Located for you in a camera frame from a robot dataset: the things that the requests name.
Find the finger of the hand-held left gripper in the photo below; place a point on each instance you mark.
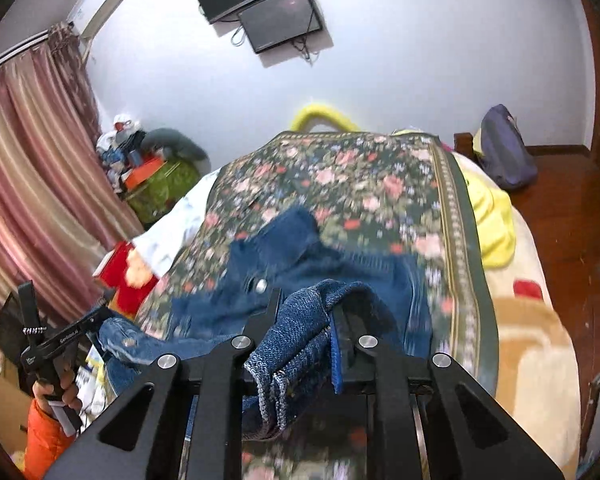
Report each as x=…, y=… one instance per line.
x=97, y=317

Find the floral bedspread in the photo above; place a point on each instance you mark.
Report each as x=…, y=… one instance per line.
x=370, y=185

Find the wooden bed frame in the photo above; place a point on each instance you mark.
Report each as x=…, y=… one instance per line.
x=464, y=144

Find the striped pink curtain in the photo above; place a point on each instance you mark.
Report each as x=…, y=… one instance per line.
x=35, y=175

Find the pile of books and papers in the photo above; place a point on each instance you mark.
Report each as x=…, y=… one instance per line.
x=94, y=385

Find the person's left hand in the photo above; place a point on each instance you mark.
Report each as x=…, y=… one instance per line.
x=65, y=392

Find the grey purple backpack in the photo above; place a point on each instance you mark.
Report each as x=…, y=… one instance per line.
x=505, y=152

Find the person's left forearm orange sleeve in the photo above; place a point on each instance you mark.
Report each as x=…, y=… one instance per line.
x=45, y=445

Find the orange box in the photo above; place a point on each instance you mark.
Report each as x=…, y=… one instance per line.
x=145, y=172

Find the yellow blanket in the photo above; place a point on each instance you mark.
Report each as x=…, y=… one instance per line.
x=490, y=220

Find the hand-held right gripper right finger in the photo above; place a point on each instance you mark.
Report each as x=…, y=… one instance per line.
x=336, y=355

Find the blue denim jacket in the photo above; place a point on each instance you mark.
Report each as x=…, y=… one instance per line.
x=300, y=260

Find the cream fleece blanket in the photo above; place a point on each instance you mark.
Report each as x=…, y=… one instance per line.
x=530, y=340

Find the small black wall monitor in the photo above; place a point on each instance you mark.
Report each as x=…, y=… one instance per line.
x=280, y=20

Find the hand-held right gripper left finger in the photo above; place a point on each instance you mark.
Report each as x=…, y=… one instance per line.
x=264, y=321

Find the yellow curved tube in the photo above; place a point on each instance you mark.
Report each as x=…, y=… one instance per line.
x=320, y=112

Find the white cloth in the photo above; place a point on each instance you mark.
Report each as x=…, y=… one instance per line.
x=180, y=225

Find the pile of assorted clutter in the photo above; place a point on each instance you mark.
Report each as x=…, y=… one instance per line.
x=120, y=145

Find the red plush toy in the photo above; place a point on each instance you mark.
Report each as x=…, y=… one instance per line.
x=117, y=275

